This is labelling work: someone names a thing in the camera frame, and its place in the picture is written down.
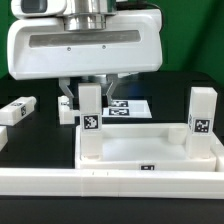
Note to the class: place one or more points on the white U-shaped marker base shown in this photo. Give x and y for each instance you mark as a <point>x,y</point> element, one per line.
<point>128,109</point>

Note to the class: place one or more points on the white front fence rail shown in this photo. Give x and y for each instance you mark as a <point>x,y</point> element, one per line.
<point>111,183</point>

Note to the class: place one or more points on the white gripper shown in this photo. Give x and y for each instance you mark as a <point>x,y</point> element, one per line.
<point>41,48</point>

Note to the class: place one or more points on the white desk top tray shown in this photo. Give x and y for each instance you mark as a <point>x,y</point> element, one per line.
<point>155,147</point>

